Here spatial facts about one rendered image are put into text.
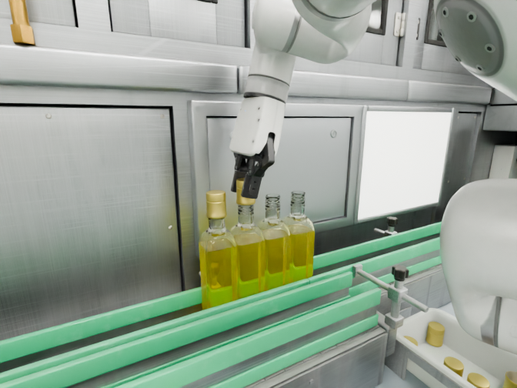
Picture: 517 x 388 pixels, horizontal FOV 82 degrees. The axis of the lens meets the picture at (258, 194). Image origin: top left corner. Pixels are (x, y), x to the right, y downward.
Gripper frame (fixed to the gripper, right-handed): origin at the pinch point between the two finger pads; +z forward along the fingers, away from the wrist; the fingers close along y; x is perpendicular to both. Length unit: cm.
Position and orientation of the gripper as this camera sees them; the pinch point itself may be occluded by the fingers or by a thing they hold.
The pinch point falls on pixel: (245, 184)
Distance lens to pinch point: 54.3
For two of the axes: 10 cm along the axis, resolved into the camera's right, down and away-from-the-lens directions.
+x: 8.4, 1.3, 5.2
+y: 4.9, 2.2, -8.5
